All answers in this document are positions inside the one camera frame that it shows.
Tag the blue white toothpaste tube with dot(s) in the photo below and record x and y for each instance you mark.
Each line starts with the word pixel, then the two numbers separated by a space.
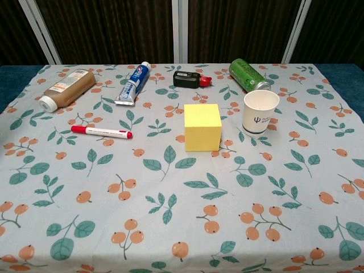
pixel 133 84

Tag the green drink can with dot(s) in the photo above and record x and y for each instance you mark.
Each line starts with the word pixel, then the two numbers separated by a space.
pixel 248 75

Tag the red and white marker pen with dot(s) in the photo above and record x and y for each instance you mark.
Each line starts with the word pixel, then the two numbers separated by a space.
pixel 99 132

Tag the white paper cup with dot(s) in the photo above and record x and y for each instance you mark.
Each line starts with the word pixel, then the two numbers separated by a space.
pixel 260 116

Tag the brown bottle with white cap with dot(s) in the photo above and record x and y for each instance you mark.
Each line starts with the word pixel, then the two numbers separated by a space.
pixel 69 88

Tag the black bottle with red cap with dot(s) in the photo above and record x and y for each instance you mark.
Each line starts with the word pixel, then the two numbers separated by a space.
pixel 187 79

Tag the dark pleated partition panel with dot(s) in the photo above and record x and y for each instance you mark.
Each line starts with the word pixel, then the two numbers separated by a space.
pixel 113 28
pixel 17 31
pixel 236 28
pixel 332 28

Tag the yellow foam cube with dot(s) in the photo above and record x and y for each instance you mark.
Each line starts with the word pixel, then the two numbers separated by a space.
pixel 202 130

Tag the floral printed tablecloth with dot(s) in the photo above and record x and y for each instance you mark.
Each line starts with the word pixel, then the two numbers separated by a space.
pixel 182 199

